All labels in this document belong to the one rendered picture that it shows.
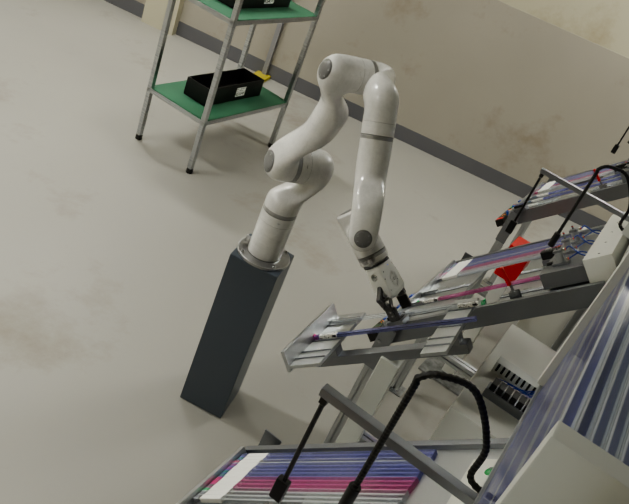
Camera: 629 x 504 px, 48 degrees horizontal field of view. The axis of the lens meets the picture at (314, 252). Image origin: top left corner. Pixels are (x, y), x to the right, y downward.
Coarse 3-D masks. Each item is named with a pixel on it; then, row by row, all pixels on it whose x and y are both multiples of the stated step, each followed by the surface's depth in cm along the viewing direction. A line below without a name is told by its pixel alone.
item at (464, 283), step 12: (468, 276) 260; (480, 276) 255; (432, 288) 262; (444, 288) 256; (456, 288) 248; (468, 288) 244; (420, 300) 252; (444, 300) 239; (432, 312) 230; (444, 312) 226
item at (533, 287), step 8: (592, 232) 255; (600, 232) 250; (528, 264) 244; (536, 264) 240; (528, 272) 233; (536, 272) 230; (536, 280) 221; (520, 288) 219; (528, 288) 216; (536, 288) 212; (552, 288) 207; (504, 296) 217
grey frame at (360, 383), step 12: (576, 324) 271; (408, 360) 315; (360, 372) 237; (372, 372) 234; (408, 372) 319; (360, 384) 239; (396, 384) 323; (348, 396) 242; (336, 420) 248; (336, 432) 250
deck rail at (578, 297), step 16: (576, 288) 195; (592, 288) 193; (496, 304) 209; (512, 304) 206; (528, 304) 204; (544, 304) 201; (560, 304) 199; (576, 304) 196; (416, 320) 224; (432, 320) 221; (480, 320) 213; (496, 320) 210; (512, 320) 208; (400, 336) 229; (416, 336) 226
